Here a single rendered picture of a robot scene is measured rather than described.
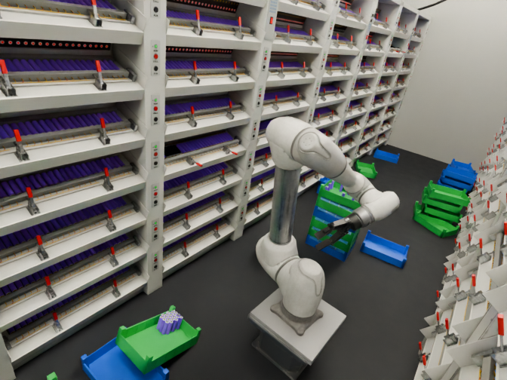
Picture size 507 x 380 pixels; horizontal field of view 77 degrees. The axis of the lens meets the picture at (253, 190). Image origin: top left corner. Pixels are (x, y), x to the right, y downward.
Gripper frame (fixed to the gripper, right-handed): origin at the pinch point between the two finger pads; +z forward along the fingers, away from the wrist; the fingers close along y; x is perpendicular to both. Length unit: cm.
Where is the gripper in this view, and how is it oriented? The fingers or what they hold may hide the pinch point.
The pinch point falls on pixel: (318, 241)
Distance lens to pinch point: 147.6
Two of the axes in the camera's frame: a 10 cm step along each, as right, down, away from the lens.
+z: -8.8, 4.7, -1.0
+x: -4.4, -7.2, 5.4
